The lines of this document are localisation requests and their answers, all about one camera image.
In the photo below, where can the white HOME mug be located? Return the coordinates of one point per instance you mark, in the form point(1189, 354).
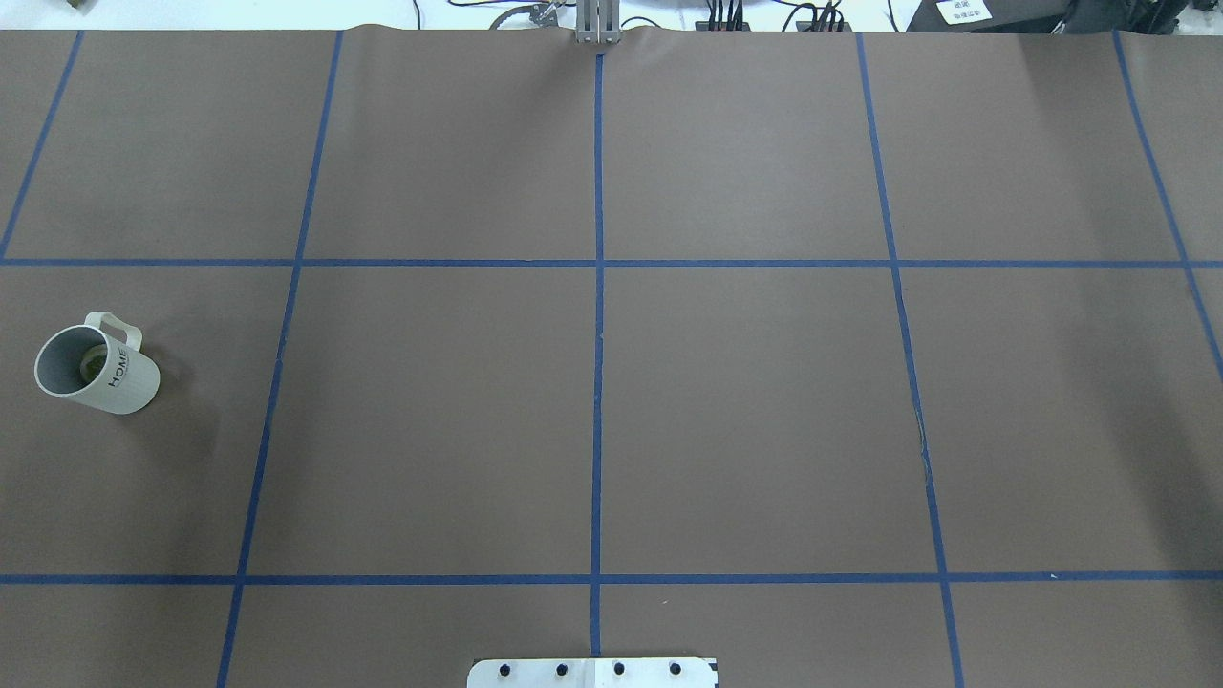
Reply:
point(129, 381)

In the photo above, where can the green lemon slices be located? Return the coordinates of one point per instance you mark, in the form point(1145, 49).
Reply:
point(92, 363)

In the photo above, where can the black box with label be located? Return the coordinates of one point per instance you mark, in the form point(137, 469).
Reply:
point(1047, 17)

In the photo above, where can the aluminium frame post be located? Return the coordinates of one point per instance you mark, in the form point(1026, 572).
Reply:
point(597, 22)

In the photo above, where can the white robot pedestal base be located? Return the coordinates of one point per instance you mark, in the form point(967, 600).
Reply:
point(684, 671)

